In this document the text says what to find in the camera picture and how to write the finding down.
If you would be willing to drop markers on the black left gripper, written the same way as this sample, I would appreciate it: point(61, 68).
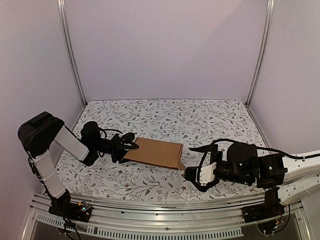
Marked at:
point(117, 147)

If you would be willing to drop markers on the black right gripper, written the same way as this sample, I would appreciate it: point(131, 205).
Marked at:
point(215, 159)

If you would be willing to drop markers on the brown cardboard box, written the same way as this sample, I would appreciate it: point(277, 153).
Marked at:
point(157, 153)

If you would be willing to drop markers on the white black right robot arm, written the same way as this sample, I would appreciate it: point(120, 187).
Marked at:
point(284, 176)

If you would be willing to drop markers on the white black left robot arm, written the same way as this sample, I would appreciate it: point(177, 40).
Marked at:
point(45, 134)

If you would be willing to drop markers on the floral patterned table mat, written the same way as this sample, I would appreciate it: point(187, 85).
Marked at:
point(190, 122)

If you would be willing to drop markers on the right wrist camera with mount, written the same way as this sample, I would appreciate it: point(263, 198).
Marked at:
point(206, 174)

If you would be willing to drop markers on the aluminium front rail frame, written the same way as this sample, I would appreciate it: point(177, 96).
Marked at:
point(115, 219)

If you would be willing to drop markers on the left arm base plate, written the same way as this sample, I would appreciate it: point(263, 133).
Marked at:
point(63, 207)

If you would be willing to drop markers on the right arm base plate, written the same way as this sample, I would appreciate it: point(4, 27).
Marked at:
point(270, 208)

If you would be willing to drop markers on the left aluminium corner post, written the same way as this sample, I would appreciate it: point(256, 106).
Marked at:
point(61, 5)

